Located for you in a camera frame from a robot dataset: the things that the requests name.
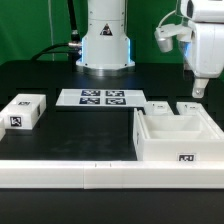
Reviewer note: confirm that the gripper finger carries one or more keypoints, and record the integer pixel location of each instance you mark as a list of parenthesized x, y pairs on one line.
[(199, 86)]

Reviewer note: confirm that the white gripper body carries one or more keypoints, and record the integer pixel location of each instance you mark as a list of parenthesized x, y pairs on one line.
[(205, 50)]

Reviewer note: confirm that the white cabinet body box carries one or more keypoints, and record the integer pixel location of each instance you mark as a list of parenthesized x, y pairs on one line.
[(186, 138)]

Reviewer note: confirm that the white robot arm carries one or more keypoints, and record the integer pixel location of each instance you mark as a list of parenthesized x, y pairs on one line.
[(106, 47)]

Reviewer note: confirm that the white cabinet top block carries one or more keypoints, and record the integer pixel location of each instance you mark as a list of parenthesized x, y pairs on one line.
[(24, 111)]

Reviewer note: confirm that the white left fence piece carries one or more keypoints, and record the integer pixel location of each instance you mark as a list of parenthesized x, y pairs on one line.
[(2, 128)]

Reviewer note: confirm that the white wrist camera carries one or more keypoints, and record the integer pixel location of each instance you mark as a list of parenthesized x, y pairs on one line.
[(164, 35)]

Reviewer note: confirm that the white marker base plate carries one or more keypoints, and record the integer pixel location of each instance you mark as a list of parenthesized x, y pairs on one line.
[(101, 98)]

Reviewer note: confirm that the white front fence rail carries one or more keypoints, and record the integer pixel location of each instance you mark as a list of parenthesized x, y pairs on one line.
[(103, 175)]

